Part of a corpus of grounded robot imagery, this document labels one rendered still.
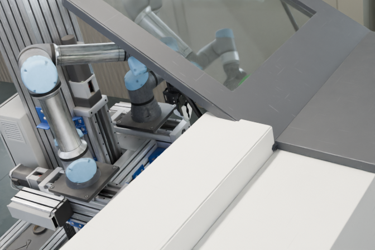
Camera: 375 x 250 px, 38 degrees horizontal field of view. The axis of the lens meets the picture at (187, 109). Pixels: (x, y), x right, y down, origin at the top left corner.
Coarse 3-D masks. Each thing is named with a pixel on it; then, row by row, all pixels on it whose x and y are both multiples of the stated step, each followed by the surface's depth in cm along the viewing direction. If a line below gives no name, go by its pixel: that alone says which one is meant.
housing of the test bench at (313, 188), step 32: (352, 64) 176; (320, 96) 163; (352, 96) 160; (288, 128) 153; (320, 128) 150; (352, 128) 147; (288, 160) 146; (320, 160) 143; (352, 160) 137; (256, 192) 137; (288, 192) 135; (320, 192) 133; (352, 192) 131; (224, 224) 130; (256, 224) 128; (288, 224) 126; (320, 224) 124; (352, 224) 127
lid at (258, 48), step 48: (96, 0) 170; (144, 0) 179; (192, 0) 184; (240, 0) 191; (288, 0) 198; (144, 48) 161; (192, 48) 169; (240, 48) 174; (288, 48) 177; (336, 48) 183; (192, 96) 157; (240, 96) 158; (288, 96) 163
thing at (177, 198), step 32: (192, 128) 153; (224, 128) 150; (256, 128) 147; (160, 160) 143; (192, 160) 140; (224, 160) 138; (256, 160) 143; (128, 192) 134; (160, 192) 132; (192, 192) 130; (224, 192) 133; (96, 224) 127; (128, 224) 125; (160, 224) 123; (192, 224) 124
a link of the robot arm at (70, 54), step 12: (24, 48) 194; (48, 48) 198; (60, 48) 201; (72, 48) 202; (84, 48) 204; (96, 48) 205; (108, 48) 207; (120, 48) 208; (60, 60) 200; (72, 60) 202; (84, 60) 204; (96, 60) 206; (108, 60) 208; (120, 60) 210
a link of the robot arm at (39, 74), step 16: (32, 48) 192; (32, 64) 182; (48, 64) 183; (32, 80) 183; (48, 80) 185; (32, 96) 189; (48, 96) 189; (48, 112) 193; (64, 112) 196; (64, 128) 198; (64, 144) 201; (80, 144) 205; (64, 160) 204; (80, 160) 203; (80, 176) 207
